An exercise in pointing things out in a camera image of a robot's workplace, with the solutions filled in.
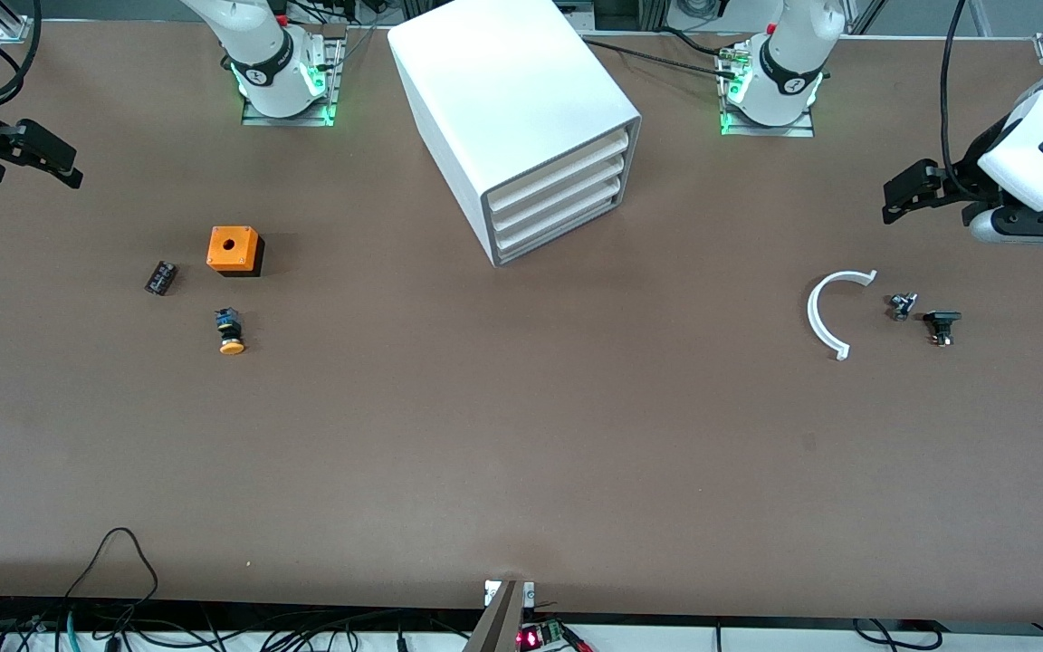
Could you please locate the yellow push button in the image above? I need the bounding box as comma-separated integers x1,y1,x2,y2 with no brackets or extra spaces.
215,308,247,356

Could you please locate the white curved plastic arc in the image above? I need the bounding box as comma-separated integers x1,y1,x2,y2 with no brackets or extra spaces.
807,269,878,361

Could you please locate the circuit board with red LED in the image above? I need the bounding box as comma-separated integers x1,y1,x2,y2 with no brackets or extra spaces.
517,620,590,652

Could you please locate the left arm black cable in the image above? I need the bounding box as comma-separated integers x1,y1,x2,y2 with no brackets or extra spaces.
940,0,981,198

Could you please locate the small black switch component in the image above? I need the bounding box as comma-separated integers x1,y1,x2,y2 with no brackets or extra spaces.
923,311,962,347

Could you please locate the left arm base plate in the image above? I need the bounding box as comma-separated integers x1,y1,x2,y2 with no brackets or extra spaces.
719,45,817,139

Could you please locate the orange button enclosure box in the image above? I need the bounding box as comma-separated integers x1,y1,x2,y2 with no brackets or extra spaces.
206,226,265,278

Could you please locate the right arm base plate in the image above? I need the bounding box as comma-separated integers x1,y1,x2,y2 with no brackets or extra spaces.
241,36,346,128

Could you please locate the black cable across table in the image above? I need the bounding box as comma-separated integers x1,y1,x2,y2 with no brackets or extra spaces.
580,34,742,81

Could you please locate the looped black cable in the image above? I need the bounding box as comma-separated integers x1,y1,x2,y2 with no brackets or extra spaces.
64,528,160,626

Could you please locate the metal mounting bracket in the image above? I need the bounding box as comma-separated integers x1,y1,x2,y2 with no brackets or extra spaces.
483,580,536,608

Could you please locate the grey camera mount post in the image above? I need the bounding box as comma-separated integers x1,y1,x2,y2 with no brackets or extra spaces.
463,580,524,652

